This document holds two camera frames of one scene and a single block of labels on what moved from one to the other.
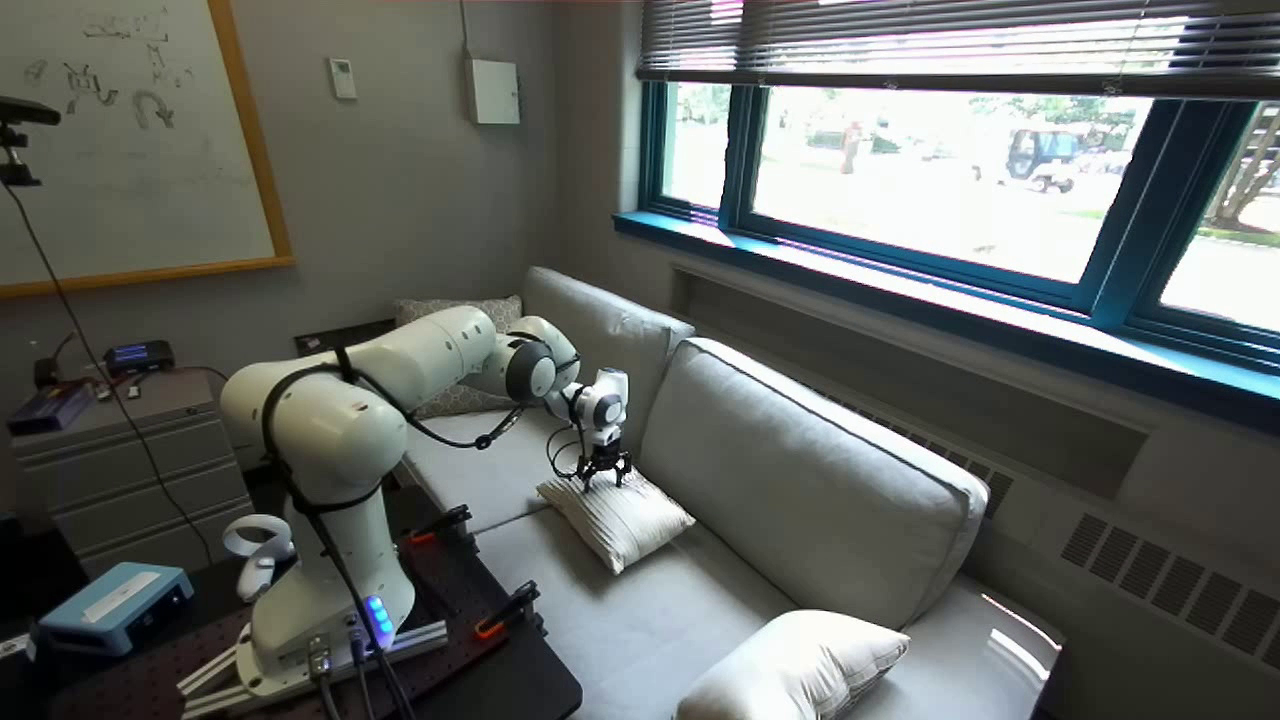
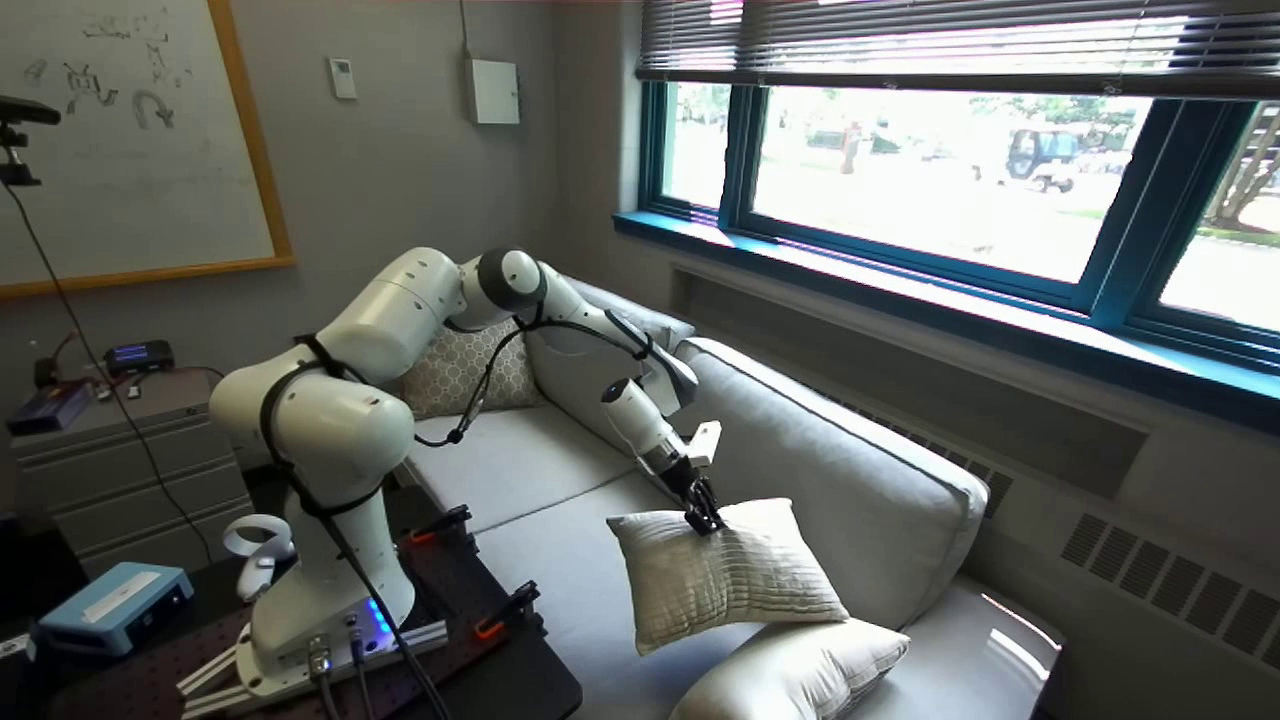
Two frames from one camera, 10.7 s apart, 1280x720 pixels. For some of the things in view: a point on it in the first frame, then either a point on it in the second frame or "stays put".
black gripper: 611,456 -> 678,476
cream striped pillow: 797,667 stays put
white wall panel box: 494,95 stays put
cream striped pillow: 625,522 -> 687,587
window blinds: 1058,47 stays put
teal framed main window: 1135,213 stays put
